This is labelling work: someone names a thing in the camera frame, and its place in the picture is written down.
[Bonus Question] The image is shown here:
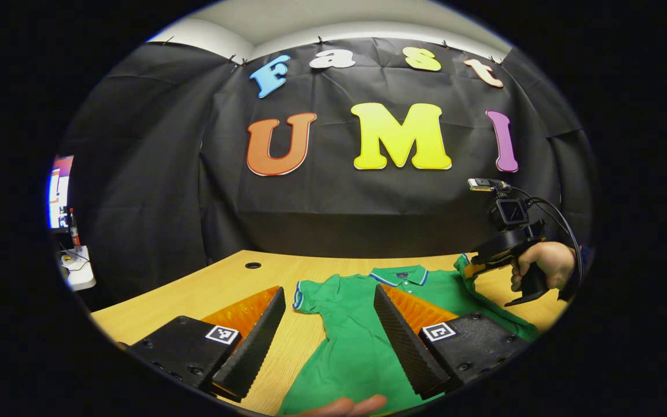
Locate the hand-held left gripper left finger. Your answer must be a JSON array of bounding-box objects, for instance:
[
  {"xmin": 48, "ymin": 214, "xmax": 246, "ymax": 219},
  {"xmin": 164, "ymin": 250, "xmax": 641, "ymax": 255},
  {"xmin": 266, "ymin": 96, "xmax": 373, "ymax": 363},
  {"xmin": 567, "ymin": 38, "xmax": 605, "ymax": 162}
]
[{"xmin": 127, "ymin": 286, "xmax": 287, "ymax": 403}]

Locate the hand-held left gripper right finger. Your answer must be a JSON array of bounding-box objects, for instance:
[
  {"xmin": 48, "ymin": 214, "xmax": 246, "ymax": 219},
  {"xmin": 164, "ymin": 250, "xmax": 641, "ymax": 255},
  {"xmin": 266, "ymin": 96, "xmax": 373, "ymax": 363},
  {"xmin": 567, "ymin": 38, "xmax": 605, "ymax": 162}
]
[{"xmin": 372, "ymin": 283, "xmax": 530, "ymax": 401}]

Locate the green T-shirt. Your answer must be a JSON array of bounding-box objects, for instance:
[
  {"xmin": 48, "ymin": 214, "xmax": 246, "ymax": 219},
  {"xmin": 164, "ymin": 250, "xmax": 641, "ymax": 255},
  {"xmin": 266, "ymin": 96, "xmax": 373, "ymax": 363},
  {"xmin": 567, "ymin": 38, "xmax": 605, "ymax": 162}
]
[{"xmin": 277, "ymin": 253, "xmax": 540, "ymax": 416}]

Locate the white power strip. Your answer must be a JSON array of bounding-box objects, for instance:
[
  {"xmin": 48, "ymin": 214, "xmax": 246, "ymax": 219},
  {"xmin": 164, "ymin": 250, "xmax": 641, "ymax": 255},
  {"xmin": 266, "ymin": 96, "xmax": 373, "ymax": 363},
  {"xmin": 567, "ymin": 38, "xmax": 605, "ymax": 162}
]
[{"xmin": 58, "ymin": 246, "xmax": 97, "ymax": 291}]

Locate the computer monitor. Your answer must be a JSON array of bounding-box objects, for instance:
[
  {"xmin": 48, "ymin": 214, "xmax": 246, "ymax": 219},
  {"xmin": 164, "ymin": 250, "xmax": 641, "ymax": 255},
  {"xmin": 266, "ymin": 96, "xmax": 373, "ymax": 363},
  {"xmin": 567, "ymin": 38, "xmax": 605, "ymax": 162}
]
[{"xmin": 49, "ymin": 155, "xmax": 75, "ymax": 231}]

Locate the black cable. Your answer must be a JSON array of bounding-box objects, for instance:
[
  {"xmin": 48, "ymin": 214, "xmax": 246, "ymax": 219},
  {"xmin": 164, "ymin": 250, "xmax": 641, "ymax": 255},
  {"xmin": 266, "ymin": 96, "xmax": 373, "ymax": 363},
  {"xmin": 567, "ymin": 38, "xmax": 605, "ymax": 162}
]
[{"xmin": 504, "ymin": 184, "xmax": 585, "ymax": 287}]

